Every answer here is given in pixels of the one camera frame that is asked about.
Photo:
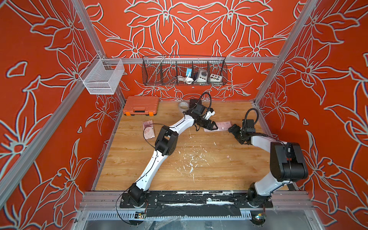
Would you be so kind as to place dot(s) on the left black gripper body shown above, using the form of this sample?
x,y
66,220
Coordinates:
x,y
202,122

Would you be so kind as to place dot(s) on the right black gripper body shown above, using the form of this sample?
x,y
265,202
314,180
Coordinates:
x,y
237,133

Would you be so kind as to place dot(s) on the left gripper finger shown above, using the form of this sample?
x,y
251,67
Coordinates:
x,y
209,113
212,126

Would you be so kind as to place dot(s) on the pink ruler set pouch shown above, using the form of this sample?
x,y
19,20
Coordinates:
x,y
222,126

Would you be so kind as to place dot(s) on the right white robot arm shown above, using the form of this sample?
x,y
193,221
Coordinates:
x,y
287,164

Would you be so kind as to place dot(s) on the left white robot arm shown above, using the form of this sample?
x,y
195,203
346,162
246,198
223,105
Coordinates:
x,y
165,146

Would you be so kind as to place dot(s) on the small black box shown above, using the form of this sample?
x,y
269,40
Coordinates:
x,y
193,102

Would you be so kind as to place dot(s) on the clear tape roll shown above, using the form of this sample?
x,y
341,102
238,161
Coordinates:
x,y
183,106

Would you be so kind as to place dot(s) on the white button box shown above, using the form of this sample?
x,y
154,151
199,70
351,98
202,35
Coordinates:
x,y
215,78

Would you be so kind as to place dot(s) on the blue small box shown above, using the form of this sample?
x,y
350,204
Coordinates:
x,y
188,72

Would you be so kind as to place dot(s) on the pink banknote bundle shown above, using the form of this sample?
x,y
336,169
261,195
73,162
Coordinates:
x,y
148,129

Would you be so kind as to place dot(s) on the orange plastic tool case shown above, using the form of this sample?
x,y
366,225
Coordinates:
x,y
141,105

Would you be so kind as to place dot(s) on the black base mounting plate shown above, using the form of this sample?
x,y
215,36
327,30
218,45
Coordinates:
x,y
153,199

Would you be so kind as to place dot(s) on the black wire wall basket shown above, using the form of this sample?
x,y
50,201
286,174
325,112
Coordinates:
x,y
170,70

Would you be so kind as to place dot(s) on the clear plastic wall bin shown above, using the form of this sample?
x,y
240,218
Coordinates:
x,y
100,81

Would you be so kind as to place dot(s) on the white cable duct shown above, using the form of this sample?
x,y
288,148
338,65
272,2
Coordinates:
x,y
141,216

